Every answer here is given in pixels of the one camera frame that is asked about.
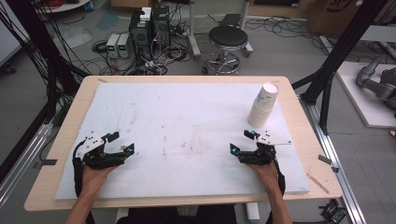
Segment person's right hand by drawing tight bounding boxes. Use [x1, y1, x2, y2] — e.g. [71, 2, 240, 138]
[247, 162, 280, 195]

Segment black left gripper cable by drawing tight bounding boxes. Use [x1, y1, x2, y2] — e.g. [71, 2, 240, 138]
[72, 139, 87, 199]

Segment small white box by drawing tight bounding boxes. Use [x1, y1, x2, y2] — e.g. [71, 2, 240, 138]
[139, 7, 152, 22]

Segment aluminium floor rail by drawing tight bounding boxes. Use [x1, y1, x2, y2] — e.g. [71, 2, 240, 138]
[303, 99, 368, 224]
[0, 121, 54, 208]

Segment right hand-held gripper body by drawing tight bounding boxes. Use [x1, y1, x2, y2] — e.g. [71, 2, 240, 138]
[237, 130, 292, 166]

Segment grey bench power supply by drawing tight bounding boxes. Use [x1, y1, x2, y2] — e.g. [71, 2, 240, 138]
[117, 33, 132, 59]
[106, 33, 120, 59]

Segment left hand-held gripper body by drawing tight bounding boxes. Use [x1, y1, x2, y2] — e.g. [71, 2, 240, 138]
[76, 133, 127, 171]

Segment stack of printed paper cups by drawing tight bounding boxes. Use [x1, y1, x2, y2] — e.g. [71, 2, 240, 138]
[247, 81, 279, 129]

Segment black metal frame with cables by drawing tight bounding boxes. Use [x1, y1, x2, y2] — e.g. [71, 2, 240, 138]
[0, 0, 90, 125]

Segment thin wooden stick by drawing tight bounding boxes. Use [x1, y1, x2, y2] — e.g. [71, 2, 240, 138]
[305, 173, 331, 195]

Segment small circuit board device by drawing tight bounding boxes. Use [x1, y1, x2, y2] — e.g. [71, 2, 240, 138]
[318, 199, 347, 224]

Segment black computer tower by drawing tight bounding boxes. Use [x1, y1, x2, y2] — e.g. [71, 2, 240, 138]
[151, 5, 172, 49]
[128, 10, 153, 61]

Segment white foam mat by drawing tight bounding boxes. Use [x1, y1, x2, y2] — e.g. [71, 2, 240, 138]
[54, 82, 312, 201]

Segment tangle of floor cables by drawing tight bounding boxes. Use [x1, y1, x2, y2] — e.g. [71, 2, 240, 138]
[92, 36, 191, 77]

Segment brown cardboard box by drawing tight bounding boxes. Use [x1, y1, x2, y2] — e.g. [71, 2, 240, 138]
[305, 0, 396, 39]

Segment white floor board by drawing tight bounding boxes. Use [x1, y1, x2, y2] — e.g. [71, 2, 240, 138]
[335, 61, 396, 129]

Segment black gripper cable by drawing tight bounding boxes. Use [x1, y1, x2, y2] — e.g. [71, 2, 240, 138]
[273, 154, 287, 197]
[72, 139, 87, 199]

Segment grey metal stand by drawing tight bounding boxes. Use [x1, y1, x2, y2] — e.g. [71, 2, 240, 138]
[186, 0, 203, 61]

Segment black round stool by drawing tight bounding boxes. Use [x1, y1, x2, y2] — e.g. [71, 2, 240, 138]
[202, 25, 255, 77]

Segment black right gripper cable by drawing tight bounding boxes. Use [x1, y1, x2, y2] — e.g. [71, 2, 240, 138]
[273, 154, 287, 197]

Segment person's left hand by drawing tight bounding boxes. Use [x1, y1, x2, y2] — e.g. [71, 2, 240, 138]
[81, 165, 118, 198]

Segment person's dark clothing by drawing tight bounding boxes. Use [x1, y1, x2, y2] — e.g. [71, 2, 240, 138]
[115, 204, 238, 224]

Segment black metal bracket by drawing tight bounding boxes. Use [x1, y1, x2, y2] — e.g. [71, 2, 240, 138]
[318, 154, 340, 174]

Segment white table leg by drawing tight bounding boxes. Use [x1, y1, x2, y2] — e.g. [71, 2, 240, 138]
[245, 203, 262, 224]

